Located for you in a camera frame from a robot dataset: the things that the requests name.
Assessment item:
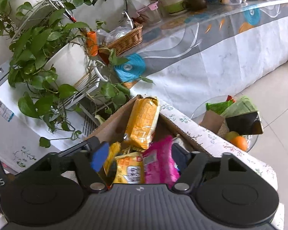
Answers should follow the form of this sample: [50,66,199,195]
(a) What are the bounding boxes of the yellow barcode snack packet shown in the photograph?
[103,142,121,175]

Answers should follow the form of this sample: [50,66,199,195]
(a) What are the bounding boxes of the pink snack packet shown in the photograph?
[142,136,179,188]

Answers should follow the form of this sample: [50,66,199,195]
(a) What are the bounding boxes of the yellow waffle snack packet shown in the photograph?
[113,152,145,184]

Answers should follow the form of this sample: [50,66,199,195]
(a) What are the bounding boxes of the cardboard snack box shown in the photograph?
[83,94,213,185]

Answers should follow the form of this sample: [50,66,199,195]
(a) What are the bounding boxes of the orange striped snack packet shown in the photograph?
[124,97,160,150]

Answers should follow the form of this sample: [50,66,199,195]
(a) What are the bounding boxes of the orange fruit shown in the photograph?
[230,136,248,152]

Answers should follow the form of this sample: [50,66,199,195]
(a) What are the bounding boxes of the white refrigerator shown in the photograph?
[0,61,96,173]

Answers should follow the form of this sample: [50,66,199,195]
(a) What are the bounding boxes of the white metal plant stand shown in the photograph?
[12,0,110,127]

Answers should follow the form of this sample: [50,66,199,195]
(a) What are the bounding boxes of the patterned tablecloth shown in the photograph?
[127,0,288,116]

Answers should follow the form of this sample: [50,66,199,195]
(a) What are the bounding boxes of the white plant pot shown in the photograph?
[44,39,89,87]

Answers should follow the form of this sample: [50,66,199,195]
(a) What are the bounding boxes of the green pothos plant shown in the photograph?
[0,0,145,149]

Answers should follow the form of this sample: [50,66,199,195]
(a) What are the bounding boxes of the wicker basket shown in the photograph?
[98,23,143,56]

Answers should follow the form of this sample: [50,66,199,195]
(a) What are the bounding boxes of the green striped plant pot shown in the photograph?
[160,0,187,16]

